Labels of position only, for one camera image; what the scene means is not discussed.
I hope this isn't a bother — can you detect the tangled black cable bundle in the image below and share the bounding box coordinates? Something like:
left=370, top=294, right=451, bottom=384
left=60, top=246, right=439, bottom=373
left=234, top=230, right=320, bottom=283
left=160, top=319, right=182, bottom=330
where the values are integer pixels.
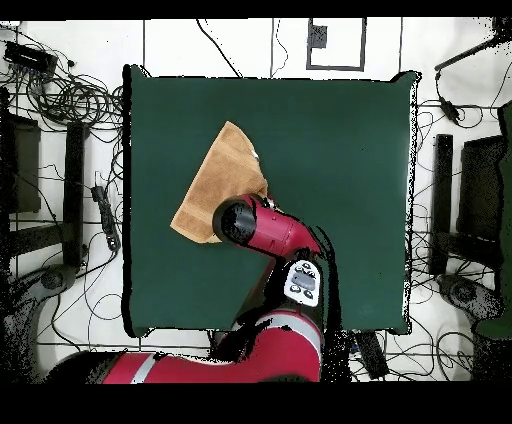
left=23, top=67, right=125, bottom=133

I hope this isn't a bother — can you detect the black stand frame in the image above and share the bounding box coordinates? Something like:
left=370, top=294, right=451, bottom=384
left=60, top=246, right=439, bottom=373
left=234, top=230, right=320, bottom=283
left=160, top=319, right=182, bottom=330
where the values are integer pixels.
left=429, top=133, right=503, bottom=277
left=3, top=121, right=87, bottom=268

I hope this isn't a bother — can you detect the black electronics box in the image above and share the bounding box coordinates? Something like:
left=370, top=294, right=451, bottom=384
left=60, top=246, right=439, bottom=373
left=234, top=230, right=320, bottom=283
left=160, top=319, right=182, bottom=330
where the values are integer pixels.
left=3, top=40, right=59, bottom=77

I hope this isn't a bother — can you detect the dark grey square plate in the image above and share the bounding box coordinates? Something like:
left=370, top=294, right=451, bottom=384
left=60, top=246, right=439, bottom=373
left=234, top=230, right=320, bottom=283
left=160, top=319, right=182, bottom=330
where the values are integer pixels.
left=307, top=24, right=328, bottom=49

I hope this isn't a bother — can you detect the black pole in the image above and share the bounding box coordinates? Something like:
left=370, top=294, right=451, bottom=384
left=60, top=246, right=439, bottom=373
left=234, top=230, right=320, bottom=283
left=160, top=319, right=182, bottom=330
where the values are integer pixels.
left=434, top=17, right=512, bottom=73

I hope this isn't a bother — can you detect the black tripod base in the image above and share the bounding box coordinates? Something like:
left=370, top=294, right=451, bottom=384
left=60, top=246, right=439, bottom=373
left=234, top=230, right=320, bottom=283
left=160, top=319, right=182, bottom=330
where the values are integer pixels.
left=436, top=273, right=505, bottom=321
left=7, top=263, right=79, bottom=309

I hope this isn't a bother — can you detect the tan terry towel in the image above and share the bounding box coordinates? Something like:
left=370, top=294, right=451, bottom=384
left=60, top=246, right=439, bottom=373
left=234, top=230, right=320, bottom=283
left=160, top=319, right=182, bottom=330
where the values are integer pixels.
left=169, top=120, right=269, bottom=244

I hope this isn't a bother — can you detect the black flat panel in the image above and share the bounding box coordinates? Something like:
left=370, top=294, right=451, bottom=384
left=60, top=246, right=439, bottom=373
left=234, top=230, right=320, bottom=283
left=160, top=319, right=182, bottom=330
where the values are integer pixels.
left=456, top=134, right=505, bottom=241
left=0, top=113, right=42, bottom=215

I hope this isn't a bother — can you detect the black power strip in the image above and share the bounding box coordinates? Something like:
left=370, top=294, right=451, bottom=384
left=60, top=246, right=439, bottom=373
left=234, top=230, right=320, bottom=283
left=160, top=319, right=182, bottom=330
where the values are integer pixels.
left=90, top=184, right=122, bottom=252

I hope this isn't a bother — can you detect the black oblong box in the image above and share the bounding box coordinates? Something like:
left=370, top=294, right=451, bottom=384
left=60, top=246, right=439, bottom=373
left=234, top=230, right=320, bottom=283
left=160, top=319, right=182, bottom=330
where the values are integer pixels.
left=355, top=331, right=390, bottom=380

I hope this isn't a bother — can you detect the dark green table cloth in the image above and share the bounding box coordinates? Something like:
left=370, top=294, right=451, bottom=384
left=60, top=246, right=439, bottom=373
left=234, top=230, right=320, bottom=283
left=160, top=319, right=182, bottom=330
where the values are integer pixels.
left=122, top=63, right=421, bottom=336

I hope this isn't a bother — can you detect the black power adapter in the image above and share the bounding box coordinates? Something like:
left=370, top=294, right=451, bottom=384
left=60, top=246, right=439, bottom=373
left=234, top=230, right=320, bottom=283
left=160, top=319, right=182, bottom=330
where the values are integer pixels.
left=438, top=97, right=462, bottom=125

